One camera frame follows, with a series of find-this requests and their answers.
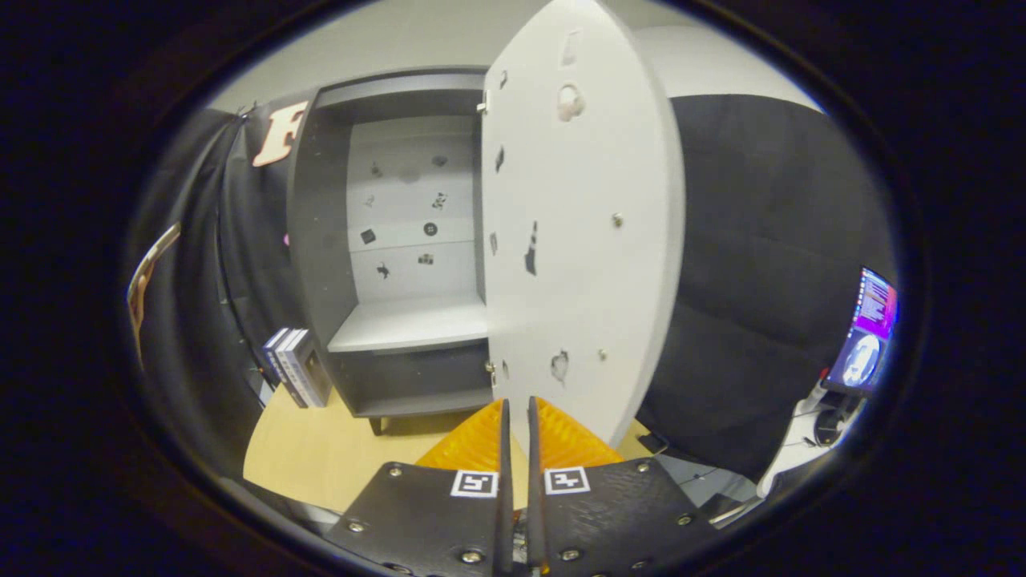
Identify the white cabinet shelf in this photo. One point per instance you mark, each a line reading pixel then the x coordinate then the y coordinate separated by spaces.
pixel 409 324

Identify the computer monitor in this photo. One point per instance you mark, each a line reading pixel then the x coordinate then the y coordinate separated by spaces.
pixel 870 336

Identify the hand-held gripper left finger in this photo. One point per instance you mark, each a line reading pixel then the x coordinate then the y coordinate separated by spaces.
pixel 505 521

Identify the black monitor stand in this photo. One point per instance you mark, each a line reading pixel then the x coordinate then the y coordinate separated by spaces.
pixel 834 421

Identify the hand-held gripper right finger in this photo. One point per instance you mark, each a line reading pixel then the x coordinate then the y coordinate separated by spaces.
pixel 535 521

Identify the small black box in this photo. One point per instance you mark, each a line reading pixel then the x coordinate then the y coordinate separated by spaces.
pixel 653 441

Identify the dark grey cabinet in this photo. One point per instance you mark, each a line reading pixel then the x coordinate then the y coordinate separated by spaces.
pixel 317 240

